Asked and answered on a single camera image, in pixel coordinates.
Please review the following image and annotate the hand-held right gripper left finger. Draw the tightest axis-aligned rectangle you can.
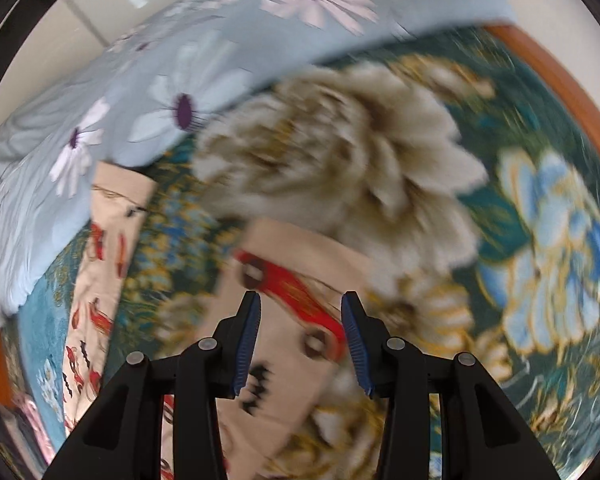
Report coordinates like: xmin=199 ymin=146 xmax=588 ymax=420
xmin=42 ymin=290 xmax=263 ymax=480

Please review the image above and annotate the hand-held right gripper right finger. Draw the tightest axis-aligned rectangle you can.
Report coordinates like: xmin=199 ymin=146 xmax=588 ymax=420
xmin=340 ymin=290 xmax=563 ymax=480

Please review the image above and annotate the cream car print garment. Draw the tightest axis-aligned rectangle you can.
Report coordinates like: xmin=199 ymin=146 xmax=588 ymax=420
xmin=61 ymin=162 xmax=381 ymax=480

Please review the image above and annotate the light blue floral duvet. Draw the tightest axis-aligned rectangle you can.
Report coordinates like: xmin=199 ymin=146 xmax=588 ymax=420
xmin=0 ymin=0 xmax=518 ymax=331

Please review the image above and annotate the white glossy wardrobe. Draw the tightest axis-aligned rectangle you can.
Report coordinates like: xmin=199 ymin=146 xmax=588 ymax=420
xmin=0 ymin=0 xmax=231 ymax=126

